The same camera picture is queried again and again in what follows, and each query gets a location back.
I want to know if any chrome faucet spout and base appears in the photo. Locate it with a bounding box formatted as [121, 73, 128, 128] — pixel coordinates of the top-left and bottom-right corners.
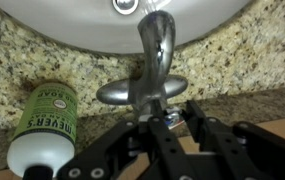
[95, 9, 189, 118]

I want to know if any wooden framed wall mirror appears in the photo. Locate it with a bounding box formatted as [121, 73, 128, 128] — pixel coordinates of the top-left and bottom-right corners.
[0, 114, 285, 180]

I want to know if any white oval sink basin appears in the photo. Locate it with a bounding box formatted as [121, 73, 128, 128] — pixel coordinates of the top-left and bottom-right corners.
[0, 0, 253, 56]

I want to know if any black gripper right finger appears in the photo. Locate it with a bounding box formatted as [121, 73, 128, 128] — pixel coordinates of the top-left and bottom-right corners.
[184, 99, 285, 180]

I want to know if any green hand soap bottle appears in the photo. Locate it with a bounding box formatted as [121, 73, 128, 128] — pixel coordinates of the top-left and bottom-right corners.
[6, 82, 80, 180]

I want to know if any metal sink drain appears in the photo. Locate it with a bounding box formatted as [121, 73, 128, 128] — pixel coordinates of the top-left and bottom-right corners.
[111, 0, 140, 16]

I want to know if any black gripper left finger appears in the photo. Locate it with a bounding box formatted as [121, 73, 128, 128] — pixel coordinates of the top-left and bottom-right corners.
[56, 114, 196, 180]

